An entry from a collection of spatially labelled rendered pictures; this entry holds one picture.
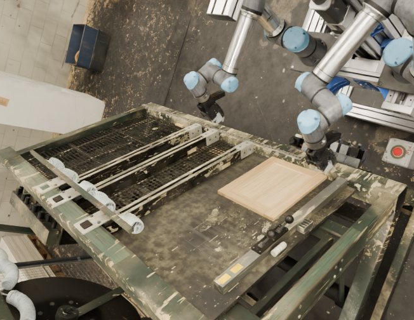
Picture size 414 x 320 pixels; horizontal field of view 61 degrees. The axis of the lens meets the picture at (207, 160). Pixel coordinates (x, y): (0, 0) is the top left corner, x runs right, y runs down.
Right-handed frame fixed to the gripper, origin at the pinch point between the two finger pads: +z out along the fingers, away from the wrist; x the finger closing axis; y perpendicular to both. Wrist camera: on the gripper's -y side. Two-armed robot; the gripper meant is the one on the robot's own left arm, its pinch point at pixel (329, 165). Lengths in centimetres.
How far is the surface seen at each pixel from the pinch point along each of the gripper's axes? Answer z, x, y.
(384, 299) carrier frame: 140, 20, 12
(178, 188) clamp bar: 10, -69, 41
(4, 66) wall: 51, -554, 29
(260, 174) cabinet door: 35, -48, 6
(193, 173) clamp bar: 17, -73, 28
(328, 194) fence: 33.4, -7.3, -0.2
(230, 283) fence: -4, -4, 62
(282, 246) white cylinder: 11.4, -2.2, 37.2
